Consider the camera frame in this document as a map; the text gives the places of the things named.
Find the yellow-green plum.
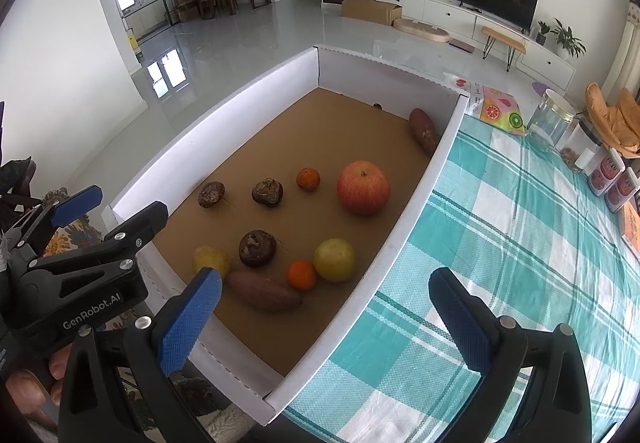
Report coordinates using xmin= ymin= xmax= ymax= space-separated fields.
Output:
xmin=192 ymin=246 xmax=231 ymax=279
xmin=312 ymin=238 xmax=356 ymax=283

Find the sweet potato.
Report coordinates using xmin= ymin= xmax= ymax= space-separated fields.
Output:
xmin=226 ymin=271 xmax=303 ymax=312
xmin=409 ymin=108 xmax=440 ymax=156

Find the small dark mangosteen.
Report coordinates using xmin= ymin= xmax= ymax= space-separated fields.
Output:
xmin=198 ymin=181 xmax=226 ymax=208

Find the small tangerine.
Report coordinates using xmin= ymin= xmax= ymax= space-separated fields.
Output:
xmin=296 ymin=167 xmax=321 ymax=193
xmin=286 ymin=260 xmax=318 ymax=291

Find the red apple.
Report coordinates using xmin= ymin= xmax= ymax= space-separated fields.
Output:
xmin=336 ymin=160 xmax=390 ymax=216

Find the person's left hand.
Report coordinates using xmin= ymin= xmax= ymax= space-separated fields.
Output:
xmin=6 ymin=345 xmax=72 ymax=432

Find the teal checked tablecloth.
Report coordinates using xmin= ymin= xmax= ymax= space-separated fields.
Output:
xmin=284 ymin=117 xmax=639 ymax=442

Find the orange book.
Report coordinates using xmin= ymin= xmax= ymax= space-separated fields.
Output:
xmin=617 ymin=203 xmax=640 ymax=260

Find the white cardboard box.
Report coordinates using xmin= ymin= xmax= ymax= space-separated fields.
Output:
xmin=102 ymin=46 xmax=469 ymax=425

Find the clear jar black lid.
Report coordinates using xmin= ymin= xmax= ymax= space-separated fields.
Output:
xmin=559 ymin=117 xmax=602 ymax=172

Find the right red white tin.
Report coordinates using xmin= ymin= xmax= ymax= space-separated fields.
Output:
xmin=604 ymin=167 xmax=639 ymax=212

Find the red white tin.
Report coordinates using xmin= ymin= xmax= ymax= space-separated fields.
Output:
xmin=604 ymin=167 xmax=639 ymax=212
xmin=588 ymin=148 xmax=625 ymax=196

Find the left red white tin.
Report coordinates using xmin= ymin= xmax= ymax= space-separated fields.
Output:
xmin=588 ymin=148 xmax=625 ymax=196

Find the fruit print pouch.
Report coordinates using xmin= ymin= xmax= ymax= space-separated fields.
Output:
xmin=480 ymin=86 xmax=526 ymax=137

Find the clear glass jar gold lid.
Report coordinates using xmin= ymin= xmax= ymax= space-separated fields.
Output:
xmin=526 ymin=88 xmax=577 ymax=148

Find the orange cushion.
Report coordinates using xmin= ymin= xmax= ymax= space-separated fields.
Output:
xmin=585 ymin=82 xmax=640 ymax=159

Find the white tv cabinet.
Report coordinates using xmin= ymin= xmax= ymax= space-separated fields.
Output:
xmin=378 ymin=0 xmax=576 ymax=94

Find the wooden bench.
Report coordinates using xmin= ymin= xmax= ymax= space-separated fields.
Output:
xmin=480 ymin=26 xmax=526 ymax=73

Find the green potted plant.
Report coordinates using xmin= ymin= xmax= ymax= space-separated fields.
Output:
xmin=551 ymin=18 xmax=587 ymax=59

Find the brown cardboard box on floor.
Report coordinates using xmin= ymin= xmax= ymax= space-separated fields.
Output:
xmin=342 ymin=0 xmax=402 ymax=26

